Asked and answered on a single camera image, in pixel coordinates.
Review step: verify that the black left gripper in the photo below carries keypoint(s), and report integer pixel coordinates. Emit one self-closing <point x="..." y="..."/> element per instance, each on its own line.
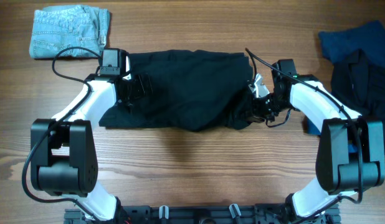
<point x="138" y="89"/>

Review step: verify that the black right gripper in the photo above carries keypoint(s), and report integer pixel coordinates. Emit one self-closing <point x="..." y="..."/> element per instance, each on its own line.
<point x="255" y="114"/>

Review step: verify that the black shorts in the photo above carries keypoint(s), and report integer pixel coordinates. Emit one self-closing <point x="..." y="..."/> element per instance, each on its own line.
<point x="191" y="90"/>

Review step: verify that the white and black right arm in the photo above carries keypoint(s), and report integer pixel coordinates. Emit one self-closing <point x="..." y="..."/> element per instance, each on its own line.
<point x="350" y="157"/>

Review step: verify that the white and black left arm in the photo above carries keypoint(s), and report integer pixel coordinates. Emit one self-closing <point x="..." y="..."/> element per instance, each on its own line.
<point x="62" y="165"/>

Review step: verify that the folded light blue jeans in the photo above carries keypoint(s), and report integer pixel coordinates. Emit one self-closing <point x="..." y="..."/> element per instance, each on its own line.
<point x="81" y="29"/>

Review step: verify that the black garment in pile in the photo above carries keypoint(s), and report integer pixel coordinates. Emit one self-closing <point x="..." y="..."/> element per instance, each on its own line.
<point x="360" y="85"/>

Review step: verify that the dark blue garment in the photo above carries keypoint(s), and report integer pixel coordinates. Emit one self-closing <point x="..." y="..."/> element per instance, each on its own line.
<point x="370" y="38"/>

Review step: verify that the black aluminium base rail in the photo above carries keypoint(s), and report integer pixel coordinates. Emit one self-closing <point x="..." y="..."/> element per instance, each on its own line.
<point x="258" y="213"/>

